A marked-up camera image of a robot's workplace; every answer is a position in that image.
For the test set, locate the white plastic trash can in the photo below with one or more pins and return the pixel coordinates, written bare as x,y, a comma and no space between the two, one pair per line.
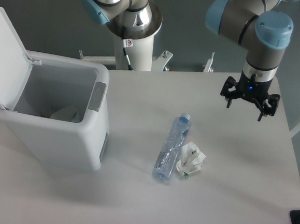
32,81

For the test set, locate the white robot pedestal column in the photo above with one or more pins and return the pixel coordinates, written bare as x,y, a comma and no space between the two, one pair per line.
133,37

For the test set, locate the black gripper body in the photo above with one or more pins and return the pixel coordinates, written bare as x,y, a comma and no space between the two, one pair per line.
251,90

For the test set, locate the clear plastic water bottle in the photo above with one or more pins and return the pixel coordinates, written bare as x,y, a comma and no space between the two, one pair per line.
171,148

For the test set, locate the trash inside the can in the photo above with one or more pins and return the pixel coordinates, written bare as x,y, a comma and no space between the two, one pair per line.
66,114

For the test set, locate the white paper wrapper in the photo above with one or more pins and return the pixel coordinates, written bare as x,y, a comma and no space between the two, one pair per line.
190,161

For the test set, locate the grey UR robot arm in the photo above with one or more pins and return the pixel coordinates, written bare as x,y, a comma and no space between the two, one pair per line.
252,24

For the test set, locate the white clamp post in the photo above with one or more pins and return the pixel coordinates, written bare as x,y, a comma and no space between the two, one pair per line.
208,66

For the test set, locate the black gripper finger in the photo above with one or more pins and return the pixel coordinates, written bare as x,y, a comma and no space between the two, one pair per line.
267,105
231,90

